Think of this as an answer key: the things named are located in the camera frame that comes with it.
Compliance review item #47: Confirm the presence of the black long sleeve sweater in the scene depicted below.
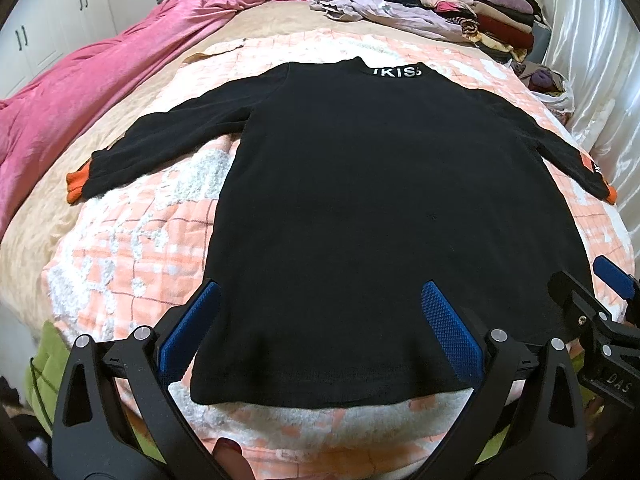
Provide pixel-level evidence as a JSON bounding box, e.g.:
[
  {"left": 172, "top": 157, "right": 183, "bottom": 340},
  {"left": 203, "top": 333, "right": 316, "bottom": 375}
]
[{"left": 70, "top": 58, "right": 616, "bottom": 408}]

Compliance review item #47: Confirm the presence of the bag of clothes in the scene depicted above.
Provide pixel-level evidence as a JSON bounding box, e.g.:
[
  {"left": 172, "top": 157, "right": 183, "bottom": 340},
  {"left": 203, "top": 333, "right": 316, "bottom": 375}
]
[{"left": 511, "top": 61, "right": 575, "bottom": 125}]

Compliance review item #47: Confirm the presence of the stack of folded clothes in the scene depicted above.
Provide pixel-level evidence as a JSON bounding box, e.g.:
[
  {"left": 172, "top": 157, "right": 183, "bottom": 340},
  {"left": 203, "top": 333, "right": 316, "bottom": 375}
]
[{"left": 413, "top": 0, "right": 544, "bottom": 64}]

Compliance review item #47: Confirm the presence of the person's left hand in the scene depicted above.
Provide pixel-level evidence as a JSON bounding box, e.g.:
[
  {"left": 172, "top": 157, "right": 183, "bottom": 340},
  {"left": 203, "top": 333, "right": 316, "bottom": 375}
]
[{"left": 212, "top": 438, "right": 255, "bottom": 480}]

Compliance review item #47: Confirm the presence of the white satin curtain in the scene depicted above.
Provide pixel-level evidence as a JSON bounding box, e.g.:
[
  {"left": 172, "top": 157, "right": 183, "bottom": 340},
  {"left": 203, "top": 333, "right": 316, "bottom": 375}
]
[{"left": 537, "top": 0, "right": 640, "bottom": 212}]

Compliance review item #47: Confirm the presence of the pink duvet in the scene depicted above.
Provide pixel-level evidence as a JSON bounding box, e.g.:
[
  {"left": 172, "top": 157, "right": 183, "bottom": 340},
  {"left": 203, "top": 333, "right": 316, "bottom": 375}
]
[{"left": 1, "top": 0, "right": 266, "bottom": 226}]

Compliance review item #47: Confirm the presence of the white wardrobe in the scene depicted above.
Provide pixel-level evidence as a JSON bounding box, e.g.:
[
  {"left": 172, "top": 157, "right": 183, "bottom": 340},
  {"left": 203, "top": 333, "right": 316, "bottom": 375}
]
[{"left": 1, "top": 0, "right": 116, "bottom": 99}]

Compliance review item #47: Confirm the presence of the lilac crumpled garment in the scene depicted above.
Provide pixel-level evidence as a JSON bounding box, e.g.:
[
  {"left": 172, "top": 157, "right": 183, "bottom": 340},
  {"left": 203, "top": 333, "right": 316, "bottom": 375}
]
[{"left": 309, "top": 0, "right": 470, "bottom": 44}]

